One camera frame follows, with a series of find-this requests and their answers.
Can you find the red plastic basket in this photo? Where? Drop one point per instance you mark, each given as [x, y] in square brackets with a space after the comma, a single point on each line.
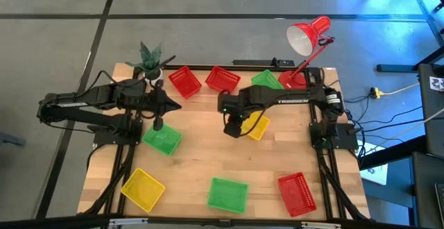
[222, 79]
[297, 194]
[185, 82]

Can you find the green artificial plant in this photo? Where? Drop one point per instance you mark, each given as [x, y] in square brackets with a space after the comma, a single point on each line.
[150, 57]

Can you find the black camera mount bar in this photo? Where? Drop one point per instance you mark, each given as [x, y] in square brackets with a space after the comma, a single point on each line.
[256, 62]

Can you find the black floor stand beam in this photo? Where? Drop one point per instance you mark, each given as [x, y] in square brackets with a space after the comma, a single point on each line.
[395, 68]

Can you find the grey floor object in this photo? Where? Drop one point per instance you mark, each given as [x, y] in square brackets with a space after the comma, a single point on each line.
[10, 139]

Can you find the black diagonal beam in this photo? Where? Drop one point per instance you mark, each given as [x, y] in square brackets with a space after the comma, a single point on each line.
[392, 152]

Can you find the white paper sheet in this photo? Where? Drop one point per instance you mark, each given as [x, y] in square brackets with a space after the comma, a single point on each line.
[376, 175]

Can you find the yellow power plug adapter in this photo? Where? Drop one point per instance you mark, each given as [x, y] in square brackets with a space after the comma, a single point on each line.
[374, 92]

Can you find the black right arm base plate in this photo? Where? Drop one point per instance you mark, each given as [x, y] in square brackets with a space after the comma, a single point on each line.
[347, 140]

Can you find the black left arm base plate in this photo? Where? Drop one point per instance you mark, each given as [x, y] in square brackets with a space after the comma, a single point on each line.
[104, 139]

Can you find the black centre bracket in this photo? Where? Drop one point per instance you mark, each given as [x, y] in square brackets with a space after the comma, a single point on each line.
[224, 223]

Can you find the black aluminium table frame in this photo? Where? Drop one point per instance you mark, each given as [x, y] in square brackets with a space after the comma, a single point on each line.
[208, 67]

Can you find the black overhead crossbar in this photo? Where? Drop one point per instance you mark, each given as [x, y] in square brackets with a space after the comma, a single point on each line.
[52, 223]

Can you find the red desk lamp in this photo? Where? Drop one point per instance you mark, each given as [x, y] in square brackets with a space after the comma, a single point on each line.
[307, 34]

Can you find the black cabinet with tag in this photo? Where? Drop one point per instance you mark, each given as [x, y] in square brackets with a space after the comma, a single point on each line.
[433, 135]

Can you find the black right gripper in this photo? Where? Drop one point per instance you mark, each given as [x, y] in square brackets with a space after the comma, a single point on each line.
[231, 130]

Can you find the white plant pot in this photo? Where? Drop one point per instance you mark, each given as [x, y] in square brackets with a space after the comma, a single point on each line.
[154, 77]

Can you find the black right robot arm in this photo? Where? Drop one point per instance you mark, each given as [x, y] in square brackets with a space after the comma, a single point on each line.
[295, 100]

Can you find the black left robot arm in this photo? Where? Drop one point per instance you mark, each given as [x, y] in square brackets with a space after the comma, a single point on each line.
[86, 99]

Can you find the green plastic basket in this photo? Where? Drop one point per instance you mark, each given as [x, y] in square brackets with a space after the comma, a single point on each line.
[228, 195]
[166, 142]
[265, 79]

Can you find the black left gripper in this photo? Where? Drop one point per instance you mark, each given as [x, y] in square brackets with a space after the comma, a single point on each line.
[160, 102]

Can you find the yellow plastic basket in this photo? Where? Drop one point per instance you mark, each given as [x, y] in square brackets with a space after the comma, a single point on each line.
[142, 189]
[261, 126]

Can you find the white fiducial marker tag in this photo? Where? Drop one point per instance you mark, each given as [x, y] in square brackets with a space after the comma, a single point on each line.
[436, 83]

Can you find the silver metal bracket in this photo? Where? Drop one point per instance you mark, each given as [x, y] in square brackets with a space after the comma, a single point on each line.
[128, 221]
[320, 225]

